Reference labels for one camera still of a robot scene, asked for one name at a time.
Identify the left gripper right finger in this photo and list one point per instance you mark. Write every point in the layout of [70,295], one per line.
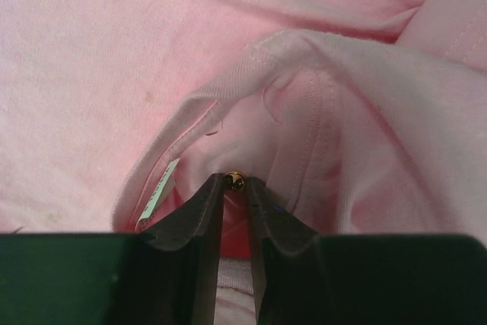
[288,285]

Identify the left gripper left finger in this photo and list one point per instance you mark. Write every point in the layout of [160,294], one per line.
[181,260]

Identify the pink garment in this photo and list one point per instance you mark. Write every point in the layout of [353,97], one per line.
[366,118]

